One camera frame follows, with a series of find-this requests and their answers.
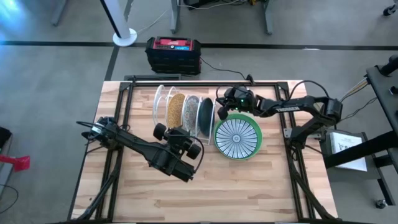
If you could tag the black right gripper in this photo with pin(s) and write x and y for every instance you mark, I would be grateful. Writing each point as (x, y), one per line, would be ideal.
(241, 99)

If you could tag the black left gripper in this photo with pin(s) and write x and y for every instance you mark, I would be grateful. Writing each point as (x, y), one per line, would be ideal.
(178, 140)

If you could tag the dark teal plate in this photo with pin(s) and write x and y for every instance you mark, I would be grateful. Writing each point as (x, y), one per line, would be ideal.
(205, 116)

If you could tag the blue orange floral plate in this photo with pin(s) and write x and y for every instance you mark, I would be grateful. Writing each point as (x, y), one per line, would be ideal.
(190, 113)

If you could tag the yellow patterned plate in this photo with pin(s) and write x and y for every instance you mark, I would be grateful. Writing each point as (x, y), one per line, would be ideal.
(176, 110)

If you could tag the black white striped plate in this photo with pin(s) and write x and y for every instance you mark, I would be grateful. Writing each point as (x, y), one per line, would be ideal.
(236, 138)

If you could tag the plain green plate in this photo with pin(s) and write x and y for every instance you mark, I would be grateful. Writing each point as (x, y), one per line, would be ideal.
(260, 137)

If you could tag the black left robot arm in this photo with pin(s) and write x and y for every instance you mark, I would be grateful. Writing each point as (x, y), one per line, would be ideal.
(149, 152)

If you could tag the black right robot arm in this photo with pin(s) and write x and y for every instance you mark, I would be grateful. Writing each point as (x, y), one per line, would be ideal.
(289, 108)

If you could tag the red black power station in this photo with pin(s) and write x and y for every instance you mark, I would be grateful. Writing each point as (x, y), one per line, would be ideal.
(172, 59)

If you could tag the flat black bar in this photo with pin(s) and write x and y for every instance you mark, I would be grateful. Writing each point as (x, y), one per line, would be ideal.
(152, 77)

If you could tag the black clamp knob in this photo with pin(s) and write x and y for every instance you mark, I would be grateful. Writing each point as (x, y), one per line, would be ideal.
(87, 134)

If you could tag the grey desk leg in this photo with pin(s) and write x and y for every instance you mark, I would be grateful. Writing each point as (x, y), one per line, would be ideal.
(58, 15)
(175, 18)
(269, 21)

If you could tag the white tower fan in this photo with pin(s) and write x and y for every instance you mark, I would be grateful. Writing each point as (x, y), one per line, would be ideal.
(124, 39)

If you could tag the white paper booklet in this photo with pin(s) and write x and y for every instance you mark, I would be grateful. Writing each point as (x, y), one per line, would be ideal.
(348, 152)

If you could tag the red plastic object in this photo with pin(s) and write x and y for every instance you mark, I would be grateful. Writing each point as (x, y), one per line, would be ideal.
(20, 163)

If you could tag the black equipment cart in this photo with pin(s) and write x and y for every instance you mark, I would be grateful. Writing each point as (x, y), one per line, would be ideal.
(385, 90)

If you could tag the black box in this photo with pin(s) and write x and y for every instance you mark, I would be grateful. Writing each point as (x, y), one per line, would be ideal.
(4, 137)

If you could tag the black caster wheel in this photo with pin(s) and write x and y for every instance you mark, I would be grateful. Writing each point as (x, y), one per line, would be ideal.
(381, 204)
(389, 11)

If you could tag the black aluminium table frame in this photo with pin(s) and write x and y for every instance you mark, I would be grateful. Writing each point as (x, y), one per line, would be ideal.
(202, 84)

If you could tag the grey metal bracket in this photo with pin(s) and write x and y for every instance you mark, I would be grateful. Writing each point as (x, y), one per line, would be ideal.
(286, 133)

